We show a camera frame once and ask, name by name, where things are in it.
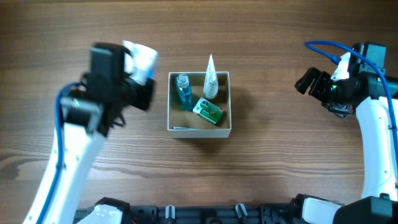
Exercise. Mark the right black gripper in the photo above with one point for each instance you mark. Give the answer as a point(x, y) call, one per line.
point(321, 79)

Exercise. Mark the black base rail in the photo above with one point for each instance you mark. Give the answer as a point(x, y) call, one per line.
point(242, 213)

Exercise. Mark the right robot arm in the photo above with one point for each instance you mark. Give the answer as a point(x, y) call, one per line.
point(360, 87)

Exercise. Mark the green white small box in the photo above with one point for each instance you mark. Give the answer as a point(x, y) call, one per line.
point(208, 111)

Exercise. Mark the blue mouthwash bottle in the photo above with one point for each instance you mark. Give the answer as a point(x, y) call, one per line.
point(184, 91)

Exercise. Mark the white cone tube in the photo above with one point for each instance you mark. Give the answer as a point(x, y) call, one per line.
point(210, 87)

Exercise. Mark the white cardboard box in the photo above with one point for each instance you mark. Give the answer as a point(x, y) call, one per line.
point(177, 116)

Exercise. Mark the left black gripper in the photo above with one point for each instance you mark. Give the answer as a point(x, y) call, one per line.
point(144, 101)

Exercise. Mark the small toothpaste tube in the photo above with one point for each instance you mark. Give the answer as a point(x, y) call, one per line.
point(181, 128)

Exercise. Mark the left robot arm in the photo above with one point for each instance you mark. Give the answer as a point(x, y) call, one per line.
point(120, 75)

